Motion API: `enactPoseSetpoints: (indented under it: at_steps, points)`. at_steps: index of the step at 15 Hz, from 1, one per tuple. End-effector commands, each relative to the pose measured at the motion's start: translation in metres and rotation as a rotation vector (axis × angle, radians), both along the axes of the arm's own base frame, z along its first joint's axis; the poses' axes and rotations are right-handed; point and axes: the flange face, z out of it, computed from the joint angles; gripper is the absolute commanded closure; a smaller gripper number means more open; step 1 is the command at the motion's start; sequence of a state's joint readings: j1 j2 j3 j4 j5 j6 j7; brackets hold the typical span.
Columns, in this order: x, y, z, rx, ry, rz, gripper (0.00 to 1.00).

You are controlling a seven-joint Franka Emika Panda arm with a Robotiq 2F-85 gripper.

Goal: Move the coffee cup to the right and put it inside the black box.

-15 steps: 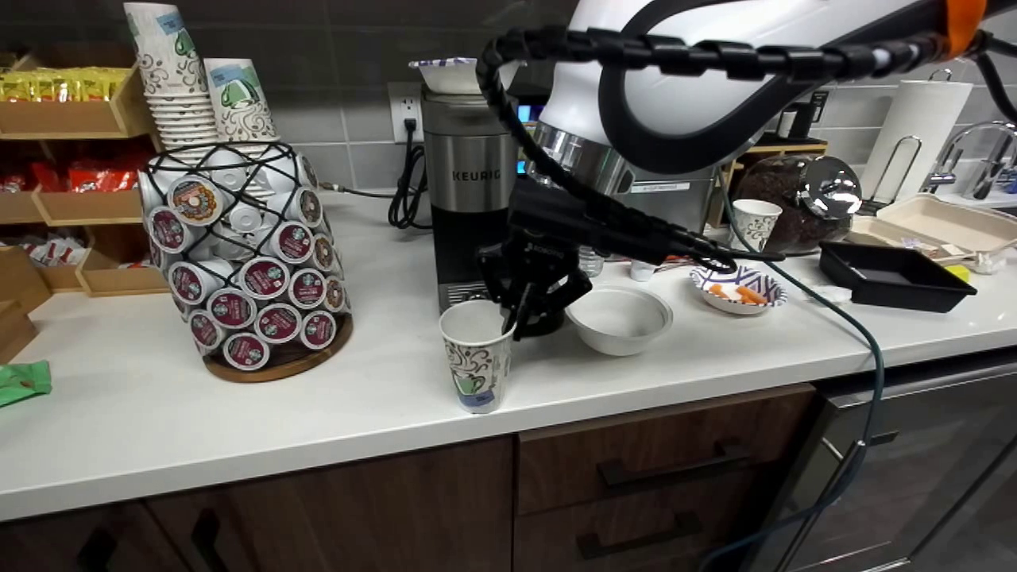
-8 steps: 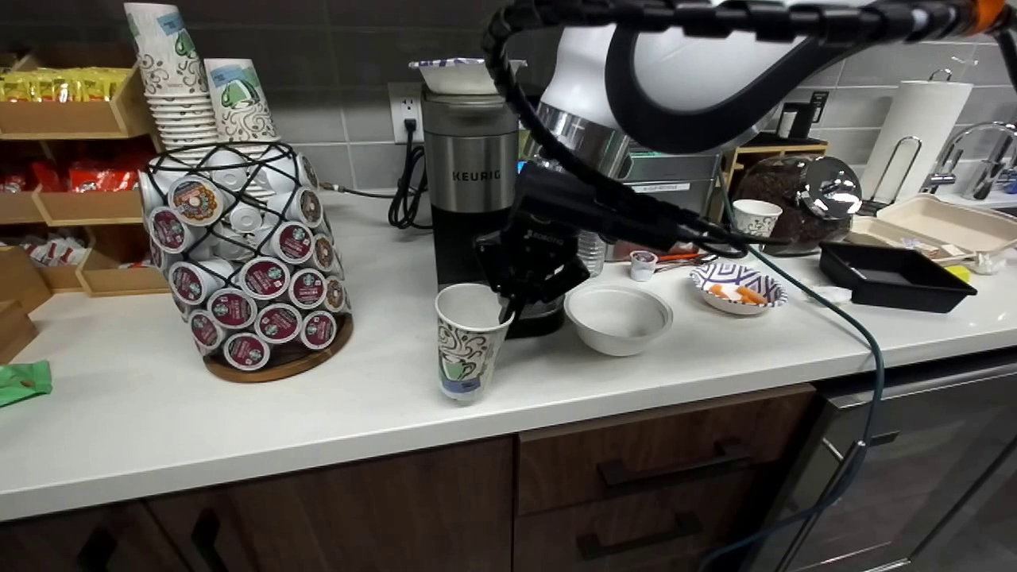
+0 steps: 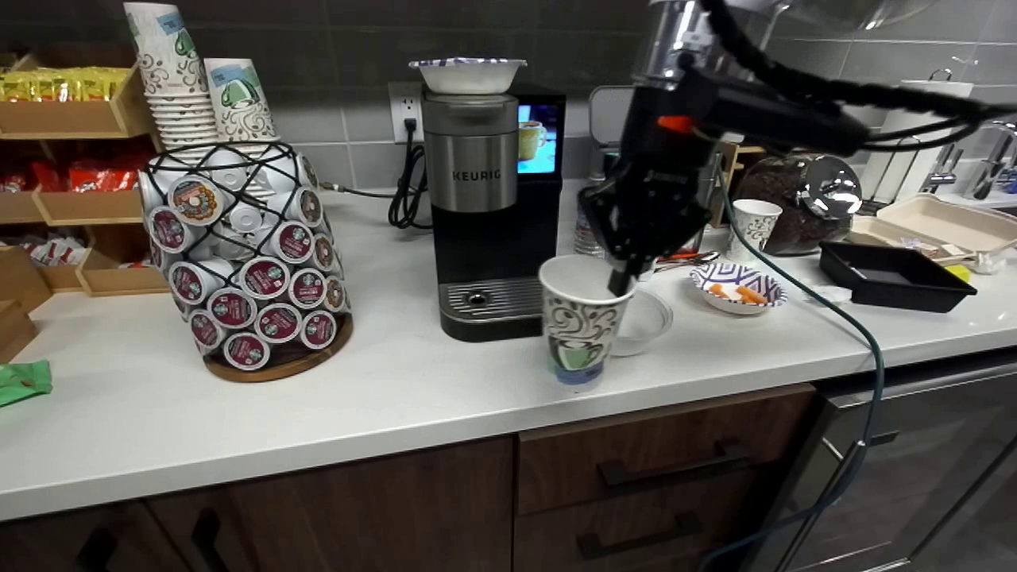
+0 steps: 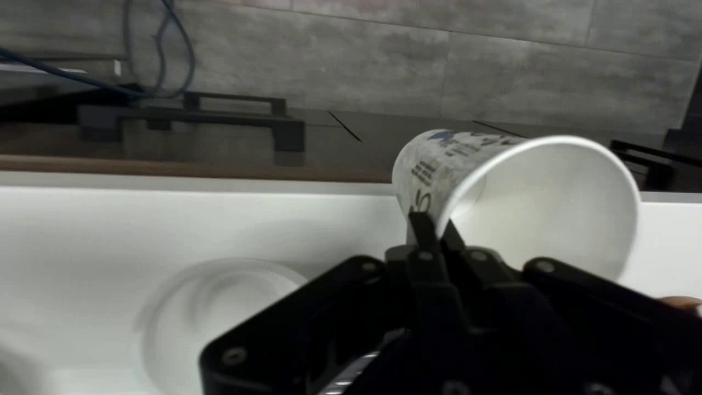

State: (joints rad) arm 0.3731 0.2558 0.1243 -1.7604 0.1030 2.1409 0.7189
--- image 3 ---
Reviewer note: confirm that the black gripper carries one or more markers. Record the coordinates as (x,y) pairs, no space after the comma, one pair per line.
(640,212)

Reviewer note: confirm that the patterned paper coffee cup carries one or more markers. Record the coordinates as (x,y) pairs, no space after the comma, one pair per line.
(576,322)

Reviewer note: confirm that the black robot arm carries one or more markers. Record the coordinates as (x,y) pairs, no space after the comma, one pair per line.
(763,113)

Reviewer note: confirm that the small white paper cup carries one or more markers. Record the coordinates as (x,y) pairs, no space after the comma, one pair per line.
(755,223)

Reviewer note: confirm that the black silver coffee machine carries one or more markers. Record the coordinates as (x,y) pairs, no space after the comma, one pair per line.
(493,212)

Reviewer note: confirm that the black plastic box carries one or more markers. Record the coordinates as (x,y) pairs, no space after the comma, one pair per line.
(894,282)

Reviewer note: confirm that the short paper cup stack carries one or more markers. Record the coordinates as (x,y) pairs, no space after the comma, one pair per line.
(241,98)

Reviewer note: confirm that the tall paper cup stack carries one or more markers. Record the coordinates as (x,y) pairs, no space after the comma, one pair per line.
(171,80)

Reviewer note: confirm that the small white bowl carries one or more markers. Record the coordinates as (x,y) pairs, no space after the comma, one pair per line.
(649,322)

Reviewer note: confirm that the wooden counter organiser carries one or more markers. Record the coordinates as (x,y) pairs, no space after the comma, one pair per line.
(727,177)

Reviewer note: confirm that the shallow wooden drawer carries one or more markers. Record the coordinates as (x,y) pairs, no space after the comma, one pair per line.
(670,429)

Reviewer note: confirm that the deep wooden drawer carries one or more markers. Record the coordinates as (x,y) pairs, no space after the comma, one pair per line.
(638,511)

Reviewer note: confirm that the wide white bowl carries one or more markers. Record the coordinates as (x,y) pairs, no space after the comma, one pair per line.
(466,76)

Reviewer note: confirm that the beige clamshell takeout container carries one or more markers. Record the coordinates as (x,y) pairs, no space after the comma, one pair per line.
(942,223)

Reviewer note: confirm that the black undercounter appliance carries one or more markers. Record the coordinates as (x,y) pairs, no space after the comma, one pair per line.
(933,456)

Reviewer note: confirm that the wide wooden cabinet door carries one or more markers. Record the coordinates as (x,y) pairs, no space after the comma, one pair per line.
(351,519)

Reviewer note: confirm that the red snack packets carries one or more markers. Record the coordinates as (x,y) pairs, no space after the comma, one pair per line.
(85,177)

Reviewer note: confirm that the wooden snack shelf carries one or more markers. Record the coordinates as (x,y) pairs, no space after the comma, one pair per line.
(66,209)

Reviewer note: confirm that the yellow snack packets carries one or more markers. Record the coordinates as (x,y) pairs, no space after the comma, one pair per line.
(59,85)

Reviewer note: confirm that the green packet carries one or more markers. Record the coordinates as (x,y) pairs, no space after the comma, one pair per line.
(19,383)

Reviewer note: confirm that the narrow wooden cabinet door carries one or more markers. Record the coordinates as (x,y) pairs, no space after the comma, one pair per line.
(51,545)

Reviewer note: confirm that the white wall outlet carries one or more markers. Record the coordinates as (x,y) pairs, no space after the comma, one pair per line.
(406,107)

